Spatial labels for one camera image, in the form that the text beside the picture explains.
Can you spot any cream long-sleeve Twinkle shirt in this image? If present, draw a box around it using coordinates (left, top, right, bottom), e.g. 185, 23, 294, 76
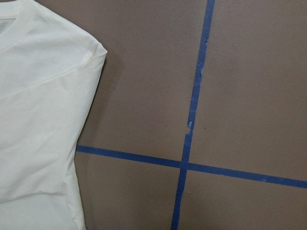
0, 0, 107, 230

